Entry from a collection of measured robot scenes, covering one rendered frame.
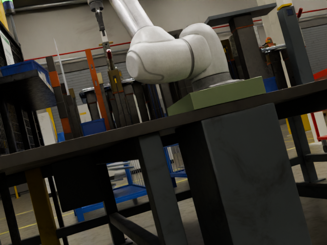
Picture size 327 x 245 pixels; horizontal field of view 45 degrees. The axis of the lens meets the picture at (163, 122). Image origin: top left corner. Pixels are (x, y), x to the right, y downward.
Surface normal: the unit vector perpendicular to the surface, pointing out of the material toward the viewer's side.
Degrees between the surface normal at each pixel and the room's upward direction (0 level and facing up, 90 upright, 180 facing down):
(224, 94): 90
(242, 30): 90
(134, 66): 95
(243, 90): 90
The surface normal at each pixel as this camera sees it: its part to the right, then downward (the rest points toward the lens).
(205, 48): 0.38, -0.23
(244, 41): 0.14, -0.08
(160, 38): 0.22, -0.64
